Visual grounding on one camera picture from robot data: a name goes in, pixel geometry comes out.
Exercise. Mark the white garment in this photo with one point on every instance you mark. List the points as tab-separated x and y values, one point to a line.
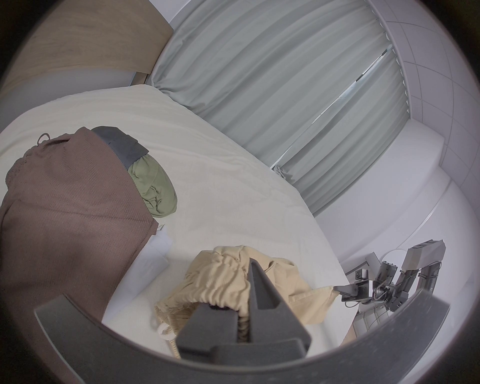
152	258

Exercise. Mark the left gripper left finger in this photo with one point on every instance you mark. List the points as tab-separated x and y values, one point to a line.
210	326

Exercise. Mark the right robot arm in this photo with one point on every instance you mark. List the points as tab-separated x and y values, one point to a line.
423	255

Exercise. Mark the bed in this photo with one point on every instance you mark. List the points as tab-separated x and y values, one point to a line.
210	157

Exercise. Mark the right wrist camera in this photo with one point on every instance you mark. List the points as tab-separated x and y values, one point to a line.
362	274

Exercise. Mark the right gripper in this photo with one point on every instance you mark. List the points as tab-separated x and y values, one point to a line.
360	292

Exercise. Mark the black garment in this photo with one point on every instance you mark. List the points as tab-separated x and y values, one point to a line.
120	144

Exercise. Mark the brown garment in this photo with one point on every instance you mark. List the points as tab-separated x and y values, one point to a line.
67	210

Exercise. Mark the green garment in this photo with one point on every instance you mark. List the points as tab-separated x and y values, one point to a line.
155	187

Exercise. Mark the pale grey-green curtain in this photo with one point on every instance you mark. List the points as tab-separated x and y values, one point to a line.
243	75
356	142

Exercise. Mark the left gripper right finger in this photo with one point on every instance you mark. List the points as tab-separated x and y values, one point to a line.
270	315

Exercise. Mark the beige shorts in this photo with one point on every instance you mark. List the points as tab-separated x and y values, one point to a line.
221	273

